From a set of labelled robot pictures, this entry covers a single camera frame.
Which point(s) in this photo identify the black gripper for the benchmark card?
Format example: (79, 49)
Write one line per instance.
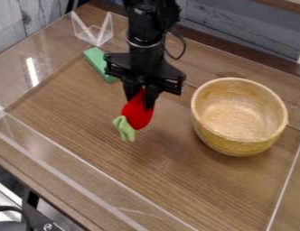
(140, 73)

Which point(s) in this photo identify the red plush strawberry toy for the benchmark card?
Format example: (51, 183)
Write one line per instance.
(134, 118)

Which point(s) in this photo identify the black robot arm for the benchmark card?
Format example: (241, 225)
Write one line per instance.
(151, 20)

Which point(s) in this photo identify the green foam block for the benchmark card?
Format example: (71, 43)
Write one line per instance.
(95, 58)

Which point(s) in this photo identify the wooden bowl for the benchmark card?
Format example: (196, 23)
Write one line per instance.
(238, 116)

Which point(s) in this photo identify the clear acrylic corner bracket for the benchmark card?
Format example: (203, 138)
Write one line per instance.
(95, 35)

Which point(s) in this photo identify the black table frame bracket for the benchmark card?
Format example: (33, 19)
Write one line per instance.
(40, 222)

